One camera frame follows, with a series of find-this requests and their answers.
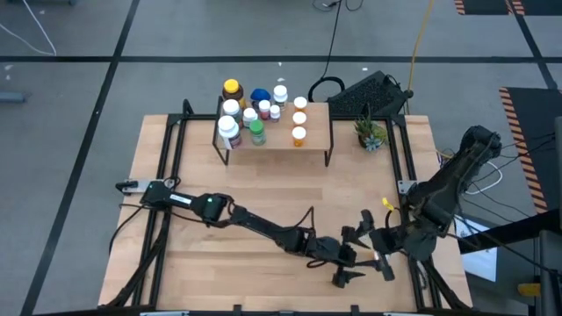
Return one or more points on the black striped floor mat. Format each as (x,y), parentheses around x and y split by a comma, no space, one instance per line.
(540,114)
(487,5)

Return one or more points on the black keyboard device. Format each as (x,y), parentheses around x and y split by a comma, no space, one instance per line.
(366,94)

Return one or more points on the orange pill vial white cap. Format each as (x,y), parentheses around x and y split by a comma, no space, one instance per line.
(299,132)
(299,117)

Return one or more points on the yellow cap amber bottle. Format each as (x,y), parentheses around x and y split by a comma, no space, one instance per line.
(231,85)

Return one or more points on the black table frame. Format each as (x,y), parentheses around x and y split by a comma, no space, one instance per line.
(197,117)

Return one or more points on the orange vial pink label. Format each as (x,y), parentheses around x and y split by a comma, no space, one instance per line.
(300,102)

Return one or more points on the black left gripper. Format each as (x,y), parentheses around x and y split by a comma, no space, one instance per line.
(331,252)

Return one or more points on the wooden shelf black legs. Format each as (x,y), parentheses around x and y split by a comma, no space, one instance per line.
(316,131)

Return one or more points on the large white cap bottle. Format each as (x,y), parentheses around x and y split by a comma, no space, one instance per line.
(227,125)

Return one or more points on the black stand beam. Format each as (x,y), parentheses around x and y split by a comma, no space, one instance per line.
(505,232)

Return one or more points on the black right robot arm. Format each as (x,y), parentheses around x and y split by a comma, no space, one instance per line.
(456,175)

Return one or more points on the white cap blue label bottle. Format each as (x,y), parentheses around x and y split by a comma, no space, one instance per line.
(280,92)

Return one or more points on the green cap medicine bottle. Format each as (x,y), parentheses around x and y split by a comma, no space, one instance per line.
(257,127)

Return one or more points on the grey floor bracket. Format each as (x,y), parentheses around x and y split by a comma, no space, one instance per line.
(11,97)

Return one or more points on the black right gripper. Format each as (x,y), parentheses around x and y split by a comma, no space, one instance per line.
(386,241)

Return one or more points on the small white Excedrin bottle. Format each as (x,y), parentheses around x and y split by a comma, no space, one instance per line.
(275,109)

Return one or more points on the yellow floor object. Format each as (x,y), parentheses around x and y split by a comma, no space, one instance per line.
(529,289)

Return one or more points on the potted succulent plant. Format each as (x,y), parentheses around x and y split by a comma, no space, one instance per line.
(371,136)

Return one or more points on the white sheet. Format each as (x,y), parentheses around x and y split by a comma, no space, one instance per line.
(478,263)

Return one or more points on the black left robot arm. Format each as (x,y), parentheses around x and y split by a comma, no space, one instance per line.
(259,224)

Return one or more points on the grey post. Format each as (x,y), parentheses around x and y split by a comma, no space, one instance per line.
(551,272)

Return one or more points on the small white cap bottle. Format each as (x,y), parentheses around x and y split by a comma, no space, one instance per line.
(250,114)

